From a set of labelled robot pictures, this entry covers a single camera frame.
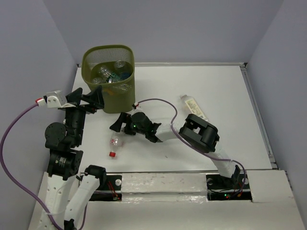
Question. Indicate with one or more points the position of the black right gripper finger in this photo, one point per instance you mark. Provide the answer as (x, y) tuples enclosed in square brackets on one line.
[(123, 118), (129, 130)]

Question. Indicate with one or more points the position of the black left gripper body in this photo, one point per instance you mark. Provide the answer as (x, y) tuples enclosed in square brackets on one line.
[(76, 116)]

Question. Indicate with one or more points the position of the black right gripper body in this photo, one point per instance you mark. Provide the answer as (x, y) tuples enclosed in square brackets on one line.
[(140, 131)]

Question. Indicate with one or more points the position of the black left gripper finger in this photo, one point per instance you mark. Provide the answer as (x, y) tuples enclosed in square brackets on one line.
[(74, 97), (95, 98)]

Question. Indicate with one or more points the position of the red cap crushed bottle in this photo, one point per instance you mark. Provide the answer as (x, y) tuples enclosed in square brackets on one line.
[(116, 144)]

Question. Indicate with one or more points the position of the green label plastic bottle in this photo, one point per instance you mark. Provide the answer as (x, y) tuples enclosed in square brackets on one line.
[(105, 75)]

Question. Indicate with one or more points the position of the blue label water bottle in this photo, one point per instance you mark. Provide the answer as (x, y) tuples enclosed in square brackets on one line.
[(123, 69)]

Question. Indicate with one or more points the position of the white label square bottle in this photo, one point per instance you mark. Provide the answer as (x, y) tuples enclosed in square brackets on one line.
[(190, 105)]

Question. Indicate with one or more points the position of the orange juice bottle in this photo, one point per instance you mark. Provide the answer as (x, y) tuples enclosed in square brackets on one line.
[(117, 89)]

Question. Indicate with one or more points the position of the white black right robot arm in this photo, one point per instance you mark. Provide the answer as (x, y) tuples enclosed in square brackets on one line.
[(196, 132)]

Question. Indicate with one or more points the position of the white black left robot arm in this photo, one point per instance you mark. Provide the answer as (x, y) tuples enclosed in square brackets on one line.
[(62, 140)]

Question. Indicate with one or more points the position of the olive green mesh bin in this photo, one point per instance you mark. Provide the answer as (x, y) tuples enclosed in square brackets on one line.
[(108, 55)]

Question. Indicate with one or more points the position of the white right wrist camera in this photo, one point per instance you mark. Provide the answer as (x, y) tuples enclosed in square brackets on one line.
[(136, 108)]

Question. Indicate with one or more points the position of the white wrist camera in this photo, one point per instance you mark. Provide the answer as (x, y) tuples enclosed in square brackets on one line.
[(54, 99), (136, 108)]

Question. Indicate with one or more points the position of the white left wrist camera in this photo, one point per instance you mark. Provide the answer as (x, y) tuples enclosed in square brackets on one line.
[(54, 99)]

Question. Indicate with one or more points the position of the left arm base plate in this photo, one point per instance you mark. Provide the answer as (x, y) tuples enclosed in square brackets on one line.
[(110, 191)]

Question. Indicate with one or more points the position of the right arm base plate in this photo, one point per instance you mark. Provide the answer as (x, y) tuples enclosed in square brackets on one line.
[(222, 189)]

